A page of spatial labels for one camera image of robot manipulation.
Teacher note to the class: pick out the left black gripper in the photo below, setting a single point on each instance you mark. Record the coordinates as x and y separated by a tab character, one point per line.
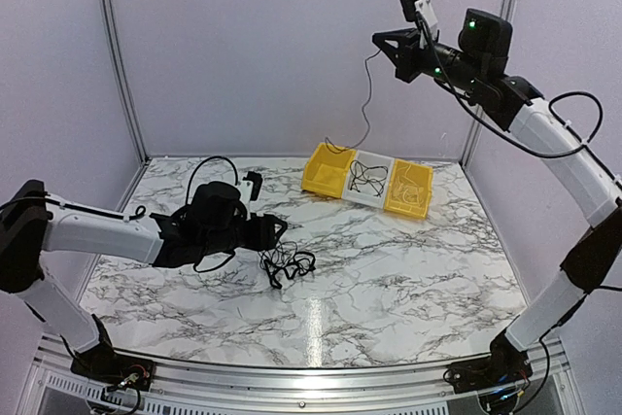
263	236

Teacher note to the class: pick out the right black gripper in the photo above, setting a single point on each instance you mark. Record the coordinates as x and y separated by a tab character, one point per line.
405	60

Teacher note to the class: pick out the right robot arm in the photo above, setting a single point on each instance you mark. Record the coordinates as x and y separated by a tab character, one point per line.
519	114

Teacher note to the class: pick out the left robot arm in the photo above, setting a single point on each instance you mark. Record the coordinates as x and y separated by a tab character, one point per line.
216	221

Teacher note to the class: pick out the left yellow bin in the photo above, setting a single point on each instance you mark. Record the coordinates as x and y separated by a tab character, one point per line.
326	171

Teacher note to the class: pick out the yellow bin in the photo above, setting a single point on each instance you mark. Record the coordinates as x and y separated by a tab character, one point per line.
326	171
410	189

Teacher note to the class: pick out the white translucent bin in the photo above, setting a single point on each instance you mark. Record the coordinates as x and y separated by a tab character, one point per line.
368	179

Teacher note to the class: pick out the right yellow bin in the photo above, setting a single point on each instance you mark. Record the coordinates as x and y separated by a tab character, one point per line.
410	189

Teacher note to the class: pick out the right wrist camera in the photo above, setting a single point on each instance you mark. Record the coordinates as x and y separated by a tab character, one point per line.
421	13

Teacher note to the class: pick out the right aluminium corner post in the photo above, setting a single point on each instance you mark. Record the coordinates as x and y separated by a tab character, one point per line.
492	99

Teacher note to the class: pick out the aluminium corner post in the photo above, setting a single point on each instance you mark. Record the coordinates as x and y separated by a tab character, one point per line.
120	76
492	99

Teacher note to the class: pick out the aluminium front rail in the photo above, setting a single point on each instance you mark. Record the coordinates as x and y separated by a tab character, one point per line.
179	387

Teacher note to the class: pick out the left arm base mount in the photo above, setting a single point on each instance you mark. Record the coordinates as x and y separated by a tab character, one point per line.
114	369

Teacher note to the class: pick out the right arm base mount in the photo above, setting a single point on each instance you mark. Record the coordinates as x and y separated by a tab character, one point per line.
505	364

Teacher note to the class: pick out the left aluminium corner post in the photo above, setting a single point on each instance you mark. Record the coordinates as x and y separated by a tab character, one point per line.
120	76

